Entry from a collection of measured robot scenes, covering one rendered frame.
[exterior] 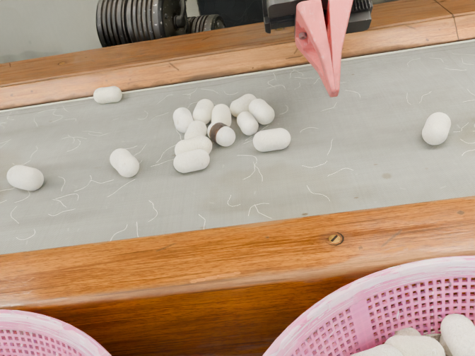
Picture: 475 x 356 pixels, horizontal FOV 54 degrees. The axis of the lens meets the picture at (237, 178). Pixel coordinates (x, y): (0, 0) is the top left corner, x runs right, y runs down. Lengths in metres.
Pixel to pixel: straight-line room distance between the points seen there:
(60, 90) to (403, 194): 0.45
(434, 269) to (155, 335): 0.18
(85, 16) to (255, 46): 2.19
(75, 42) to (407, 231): 2.61
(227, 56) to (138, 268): 0.36
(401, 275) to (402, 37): 0.39
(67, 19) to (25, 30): 0.26
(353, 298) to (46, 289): 0.19
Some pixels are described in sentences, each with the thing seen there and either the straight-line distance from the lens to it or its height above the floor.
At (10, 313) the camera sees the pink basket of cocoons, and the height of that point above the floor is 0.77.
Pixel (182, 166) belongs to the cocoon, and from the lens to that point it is 0.42.
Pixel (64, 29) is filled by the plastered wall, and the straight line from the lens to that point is 2.82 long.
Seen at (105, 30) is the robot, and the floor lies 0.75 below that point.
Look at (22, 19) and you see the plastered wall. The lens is 2.90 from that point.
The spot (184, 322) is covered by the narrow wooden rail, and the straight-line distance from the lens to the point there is 0.32.
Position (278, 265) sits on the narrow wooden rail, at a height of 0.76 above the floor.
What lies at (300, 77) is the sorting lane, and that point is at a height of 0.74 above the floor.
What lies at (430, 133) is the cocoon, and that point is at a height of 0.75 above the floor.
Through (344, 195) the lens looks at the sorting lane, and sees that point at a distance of 0.37.
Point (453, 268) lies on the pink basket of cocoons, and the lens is 0.29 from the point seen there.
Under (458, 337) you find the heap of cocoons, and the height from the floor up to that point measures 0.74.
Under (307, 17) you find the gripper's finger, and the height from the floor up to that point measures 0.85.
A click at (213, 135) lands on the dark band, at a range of 0.45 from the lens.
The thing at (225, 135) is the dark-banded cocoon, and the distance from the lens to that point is 0.44.
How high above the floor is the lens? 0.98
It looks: 36 degrees down
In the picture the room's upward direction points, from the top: 11 degrees counter-clockwise
